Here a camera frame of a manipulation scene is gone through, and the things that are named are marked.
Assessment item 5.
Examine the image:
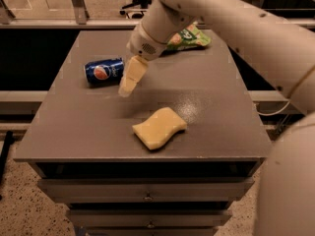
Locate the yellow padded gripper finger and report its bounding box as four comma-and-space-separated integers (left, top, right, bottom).
118, 55, 148, 97

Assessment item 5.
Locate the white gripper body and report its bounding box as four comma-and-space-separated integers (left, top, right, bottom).
127, 24, 166, 61

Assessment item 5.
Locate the blue pepsi can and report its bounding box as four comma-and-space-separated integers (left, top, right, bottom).
84, 58, 124, 85

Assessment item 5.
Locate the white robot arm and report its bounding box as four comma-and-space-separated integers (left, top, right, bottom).
128, 0, 315, 236

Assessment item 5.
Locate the green chip bag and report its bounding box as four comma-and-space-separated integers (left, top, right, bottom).
166, 25, 211, 51

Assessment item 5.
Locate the yellow sponge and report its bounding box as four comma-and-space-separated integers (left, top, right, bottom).
132, 107, 187, 150

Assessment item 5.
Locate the metal railing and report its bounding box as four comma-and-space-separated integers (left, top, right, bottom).
0, 0, 315, 30

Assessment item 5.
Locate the grey drawer cabinet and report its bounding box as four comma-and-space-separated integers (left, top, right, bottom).
15, 30, 271, 236

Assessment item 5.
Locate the top drawer with knob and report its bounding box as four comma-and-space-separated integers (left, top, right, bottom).
38, 178, 254, 204

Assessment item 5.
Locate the drawer with knob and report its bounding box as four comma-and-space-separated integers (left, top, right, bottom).
67, 209, 231, 229
38, 178, 254, 204

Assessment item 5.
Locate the black pole at left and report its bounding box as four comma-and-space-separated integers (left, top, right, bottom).
0, 131, 15, 183

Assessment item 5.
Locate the white cable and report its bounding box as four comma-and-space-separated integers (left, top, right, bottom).
255, 99, 292, 117

